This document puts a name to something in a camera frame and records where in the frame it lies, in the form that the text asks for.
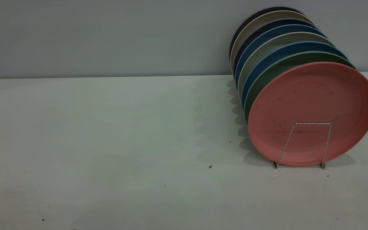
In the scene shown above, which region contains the pink round plate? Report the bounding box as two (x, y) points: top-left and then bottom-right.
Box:
(247, 62), (368, 167)

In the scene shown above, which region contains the mint green plate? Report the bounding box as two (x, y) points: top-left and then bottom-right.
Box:
(243, 51), (356, 123)

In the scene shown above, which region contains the blue plate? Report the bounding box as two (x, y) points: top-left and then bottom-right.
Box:
(241, 42), (349, 107)
(234, 24), (327, 87)

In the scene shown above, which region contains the dark purple plate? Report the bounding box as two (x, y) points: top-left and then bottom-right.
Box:
(229, 6), (304, 59)

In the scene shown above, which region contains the beige plate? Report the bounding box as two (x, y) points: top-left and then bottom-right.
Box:
(230, 10), (314, 72)
(238, 32), (335, 99)

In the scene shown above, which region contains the dark navy plate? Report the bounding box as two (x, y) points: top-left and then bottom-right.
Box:
(232, 18), (315, 75)

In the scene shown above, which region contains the silver wire plate rack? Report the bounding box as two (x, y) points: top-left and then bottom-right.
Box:
(272, 122), (332, 169)

